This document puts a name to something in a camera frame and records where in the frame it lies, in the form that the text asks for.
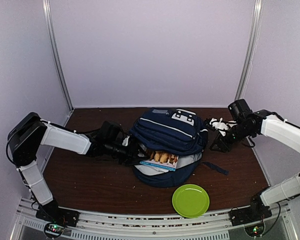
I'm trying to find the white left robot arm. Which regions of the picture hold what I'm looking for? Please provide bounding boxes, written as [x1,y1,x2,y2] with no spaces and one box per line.
[5,112,146,222]

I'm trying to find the green plastic plate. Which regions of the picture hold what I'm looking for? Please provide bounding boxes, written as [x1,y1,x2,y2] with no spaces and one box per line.
[171,184,210,218]

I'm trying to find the aluminium frame post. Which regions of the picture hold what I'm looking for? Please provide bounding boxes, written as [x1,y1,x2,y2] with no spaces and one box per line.
[234,0,263,100]
[42,0,74,112]

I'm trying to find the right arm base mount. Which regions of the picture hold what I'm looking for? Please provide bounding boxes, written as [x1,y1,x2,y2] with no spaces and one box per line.
[228,206,272,238]

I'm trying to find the dog cover workbook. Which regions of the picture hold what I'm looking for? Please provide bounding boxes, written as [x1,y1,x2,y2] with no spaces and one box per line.
[140,149,179,172]

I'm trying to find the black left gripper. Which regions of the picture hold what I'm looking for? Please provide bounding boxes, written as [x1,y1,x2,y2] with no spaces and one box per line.
[104,140,150,167]

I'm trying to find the front aluminium rail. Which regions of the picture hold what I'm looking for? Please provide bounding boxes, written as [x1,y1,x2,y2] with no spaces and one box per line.
[11,197,300,240]

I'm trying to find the navy blue student backpack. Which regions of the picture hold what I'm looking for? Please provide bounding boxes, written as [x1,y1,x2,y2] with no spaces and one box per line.
[128,107,230,189]

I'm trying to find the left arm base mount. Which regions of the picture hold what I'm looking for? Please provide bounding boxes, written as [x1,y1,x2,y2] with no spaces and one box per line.
[35,208,80,239]

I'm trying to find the right aluminium frame post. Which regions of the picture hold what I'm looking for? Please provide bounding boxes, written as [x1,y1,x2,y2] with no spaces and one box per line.
[234,0,263,100]

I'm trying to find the left aluminium frame post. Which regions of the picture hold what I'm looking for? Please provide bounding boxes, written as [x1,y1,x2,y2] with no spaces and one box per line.
[42,0,74,112]

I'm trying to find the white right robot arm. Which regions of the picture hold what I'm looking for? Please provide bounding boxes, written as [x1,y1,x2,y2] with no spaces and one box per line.
[206,99,300,221]

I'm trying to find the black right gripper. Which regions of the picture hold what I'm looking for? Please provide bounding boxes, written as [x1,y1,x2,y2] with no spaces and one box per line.
[209,121,254,153]

